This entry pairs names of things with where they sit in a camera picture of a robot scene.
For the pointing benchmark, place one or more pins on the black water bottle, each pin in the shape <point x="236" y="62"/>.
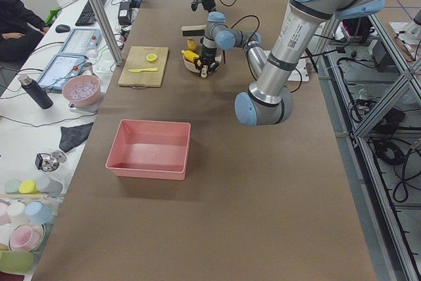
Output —
<point x="32" y="88"/>

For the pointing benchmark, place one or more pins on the black keyboard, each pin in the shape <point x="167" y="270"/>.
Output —
<point x="87" y="16"/>

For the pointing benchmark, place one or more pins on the aluminium frame post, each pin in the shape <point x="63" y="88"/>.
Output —
<point x="107" y="31"/>

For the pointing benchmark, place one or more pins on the blue teach pendant lower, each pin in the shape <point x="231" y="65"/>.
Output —
<point x="61" y="69"/>

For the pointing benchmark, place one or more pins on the blue teach pendant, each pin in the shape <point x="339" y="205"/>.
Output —
<point x="61" y="69"/>
<point x="79" y="40"/>

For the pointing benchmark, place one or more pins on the yellow lemon slices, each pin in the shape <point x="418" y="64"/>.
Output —
<point x="152" y="57"/>

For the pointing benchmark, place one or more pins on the beige hand brush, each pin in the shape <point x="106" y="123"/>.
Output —
<point x="193" y="31"/>

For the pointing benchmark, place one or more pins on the blue plastic cup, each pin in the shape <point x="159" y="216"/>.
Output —
<point x="38" y="213"/>

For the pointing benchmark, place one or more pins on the beige plastic dustpan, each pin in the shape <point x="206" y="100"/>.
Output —
<point x="204" y="73"/>

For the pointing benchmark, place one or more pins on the black power adapter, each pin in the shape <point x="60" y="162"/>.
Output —
<point x="125" y="13"/>

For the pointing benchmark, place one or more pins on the grey plastic cup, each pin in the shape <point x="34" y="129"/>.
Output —
<point x="48" y="186"/>

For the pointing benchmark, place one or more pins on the wooden cutting board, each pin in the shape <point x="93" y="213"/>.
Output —
<point x="135" y="57"/>

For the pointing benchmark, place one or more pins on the dark grey cloth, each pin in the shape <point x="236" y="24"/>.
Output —
<point x="72" y="137"/>

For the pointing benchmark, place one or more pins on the green plastic bowl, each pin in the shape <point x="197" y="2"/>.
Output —
<point x="16" y="262"/>

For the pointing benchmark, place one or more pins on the seated person in black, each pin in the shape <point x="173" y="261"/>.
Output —
<point x="21" y="31"/>

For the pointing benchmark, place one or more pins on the pink bowl with ice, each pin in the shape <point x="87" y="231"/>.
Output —
<point x="82" y="91"/>

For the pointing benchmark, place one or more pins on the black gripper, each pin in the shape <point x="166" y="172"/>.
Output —
<point x="206" y="4"/>
<point x="210" y="54"/>

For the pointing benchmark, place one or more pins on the black computer mouse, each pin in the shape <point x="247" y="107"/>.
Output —
<point x="62" y="28"/>

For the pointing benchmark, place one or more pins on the brown toy potato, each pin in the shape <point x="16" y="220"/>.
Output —
<point x="191" y="45"/>

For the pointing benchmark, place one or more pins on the blue teach pendant upper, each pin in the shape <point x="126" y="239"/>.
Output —
<point x="79" y="40"/>

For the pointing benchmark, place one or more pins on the pink plastic cup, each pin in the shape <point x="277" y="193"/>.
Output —
<point x="26" y="238"/>

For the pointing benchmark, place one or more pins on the yellow plastic knife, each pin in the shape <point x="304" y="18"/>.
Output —
<point x="138" y="70"/>

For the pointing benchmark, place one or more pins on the yellow toy corn cob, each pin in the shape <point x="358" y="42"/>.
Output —
<point x="189" y="56"/>

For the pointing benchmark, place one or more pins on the pink plastic bin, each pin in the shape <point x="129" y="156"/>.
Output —
<point x="150" y="149"/>

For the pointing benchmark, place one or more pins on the yellow plastic cup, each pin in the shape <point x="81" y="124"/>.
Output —
<point x="27" y="187"/>

